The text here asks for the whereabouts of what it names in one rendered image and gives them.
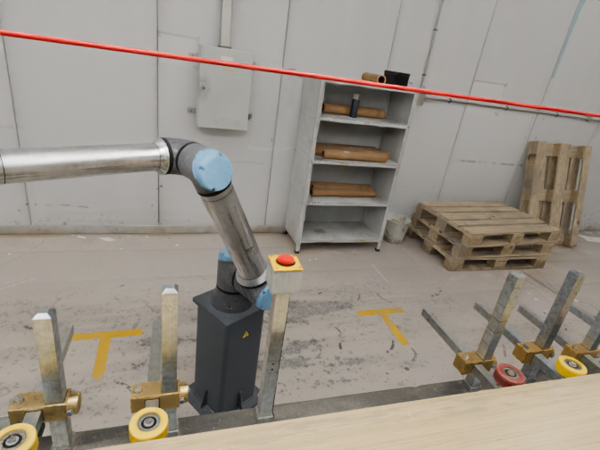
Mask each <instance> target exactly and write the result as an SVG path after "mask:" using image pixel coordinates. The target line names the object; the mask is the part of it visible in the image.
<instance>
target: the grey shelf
mask: <svg viewBox="0 0 600 450"><path fill-rule="evenodd" d="M392 93H393V94H392ZM354 94H359V95H360V102H359V106H362V107H370V108H378V109H385V112H386V113H385V117H384V118H383V119H377V118H369V117H361V116H356V118H352V117H349V115H344V114H335V113H327V112H321V108H322V103H323V102H324V103H333V104H347V105H351V104H352V99H353V96H354ZM418 94H419V93H416V92H410V91H403V90H396V89H390V88H383V87H371V86H364V85H357V84H351V83H345V82H337V81H331V80H325V79H312V78H306V77H304V85H303V93H302V99H301V106H300V113H299V119H298V126H297V133H296V145H295V152H294V159H293V165H292V171H291V179H290V185H289V192H288V199H287V211H286V218H285V224H284V231H283V234H287V233H289V235H290V236H291V237H292V239H293V240H294V242H295V243H296V247H295V251H294V252H295V254H299V250H300V245H301V243H316V242H328V243H347V242H378V245H377V248H375V249H374V250H375V251H376V252H379V250H380V245H381V241H382V238H383V234H384V230H385V227H386V223H387V219H388V213H389V209H390V205H391V202H392V198H393V194H394V191H395V187H396V181H397V177H398V173H399V170H400V166H401V162H402V159H403V155H404V149H405V145H406V141H407V138H408V134H409V130H410V127H411V123H412V119H413V113H414V109H415V105H416V102H417V98H418ZM386 101H387V102H386ZM385 105H386V106H385ZM390 105H391V106H390ZM380 126H381V127H380ZM384 133H385V134H384ZM377 141H378V143H377ZM382 141H383V142H382ZM317 142H320V143H330V144H340V145H351V146H371V147H376V149H380V150H381V152H389V154H390V156H389V159H388V160H387V162H361V161H348V160H336V159H323V158H322V157H321V155H314V154H315V148H316V143H317ZM376 169H377V170H376ZM369 178H370V179H369ZM311 181H320V182H337V183H354V184H370V185H371V188H372V189H375V190H376V196H375V197H356V196H311V194H310V190H311V189H310V188H309V187H310V182H311ZM368 182H369V183H368ZM307 186H308V187H307ZM361 215H362V216H361ZM364 216H365V217H364Z"/></svg>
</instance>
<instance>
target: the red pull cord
mask: <svg viewBox="0 0 600 450"><path fill-rule="evenodd" d="M0 36H7V37H13V38H26V39H32V40H38V41H46V42H52V43H58V44H65V45H72V46H84V47H91V48H97V49H104V50H110V51H117V52H123V53H130V54H142V55H149V56H155V57H162V58H169V59H175V60H182V61H189V62H195V63H208V64H214V65H220V66H228V67H234V68H240V69H247V70H254V71H266V72H273V73H279V74H286V75H292V76H299V77H306V78H312V79H325V80H331V81H337V82H345V83H351V84H357V85H364V86H371V87H377V88H390V89H396V90H403V91H410V92H416V93H422V94H429V95H436V96H448V97H455V98H461V99H468V100H474V101H481V102H488V103H494V104H507V105H513V106H519V107H527V108H533V109H539V110H547V111H553V112H559V113H572V114H578V115H585V116H592V117H598V118H600V114H599V113H592V112H581V111H574V110H567V109H561V108H554V107H548V106H542V105H535V104H524V103H517V102H511V101H505V100H498V99H492V98H485V97H478V96H467V95H460V94H454V93H447V92H441V91H435V90H428V89H422V88H416V87H404V86H398V85H390V84H384V83H378V82H371V81H365V80H358V79H347V78H340V77H334V76H328V75H321V74H315V73H309V72H301V71H290V70H283V69H277V68H271V67H264V66H258V65H252V64H245V63H239V62H227V61H221V60H214V59H207V58H201V57H194V56H188V55H182V54H170V53H164V52H157V51H151V50H145V49H138V48H131V47H125V46H113V45H107V44H100V43H94V42H87V41H81V40H75V39H68V38H62V37H50V36H43V35H37V34H30V33H24V32H18V31H11V30H5V29H0Z"/></svg>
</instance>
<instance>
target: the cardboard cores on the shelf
mask: <svg viewBox="0 0 600 450"><path fill-rule="evenodd" d="M350 109H351V105H347V104H333V103H324V102H323V103H322V108H321V112H322V113H335V114H344V115H349V113H350ZM385 113H386V112H385V110H384V109H378V108H370V107H362V106H359V107H358V112H357V116H361V117H369V118H377V119H383V118H384V117H385ZM314 155H321V157H322V158H323V159H336V160H348V161H361V162H373V163H386V162H387V160H388V159H389V156H390V154H389V152H381V150H380V149H376V147H371V146H351V145H340V144H330V143H320V142H317V143H316V148H315V154H314ZM309 188H310V189H311V190H310V194H311V196H356V197H375V196H376V190H375V189H371V185H370V184H354V183H337V182H320V181H311V182H310V187H309Z"/></svg>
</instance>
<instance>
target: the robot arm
mask: <svg viewBox="0 0 600 450"><path fill-rule="evenodd" d="M142 171H157V172H158V173H159V174H161V175H166V174H176V175H182V176H184V177H186V178H188V179H190V180H191V181H192V183H193V185H194V187H195V189H196V192H197V194H198V195H200V197H201V199H202V201H203V203H204V206H205V207H206V209H207V211H208V213H209V214H210V216H211V218H212V221H213V223H214V225H215V227H216V229H217V230H218V232H219V234H220V236H221V239H222V241H223V243H224V245H225V246H224V247H223V248H222V249H221V250H220V252H219V256H218V267H217V281H216V287H215V289H214V291H213V292H212V296H211V304H212V306H213V307H214V308H215V309H216V310H218V311H220V312H223V313H242V312H244V311H246V310H248V309H249V308H250V307H251V306H252V304H255V306H257V307H259V308H261V309H262V310H268V309H270V308H271V297H272V294H271V292H270V289H269V287H268V284H267V281H266V272H267V265H268V260H267V259H265V258H263V256H262V254H261V251H260V249H259V246H258V245H257V243H256V240H255V238H254V234H253V232H252V230H251V228H250V225H249V223H248V221H247V218H246V215H245V213H244V211H243V208H242V206H241V203H240V202H239V200H238V196H237V193H236V191H235V189H234V187H233V185H232V182H231V180H232V178H231V175H233V169H232V165H231V162H230V160H229V159H228V157H226V156H225V155H224V154H222V153H221V152H219V151H217V150H215V149H211V148H210V147H207V146H204V145H201V144H200V143H197V142H195V141H191V140H186V139H181V138H173V137H157V138H155V139H154V141H153V142H152V143H141V144H118V145H94V146H48V147H24V148H1V149H0V185H4V184H14V183H24V182H34V181H44V180H54V179H73V178H83V177H93V176H103V175H113V174H122V173H132V172H142Z"/></svg>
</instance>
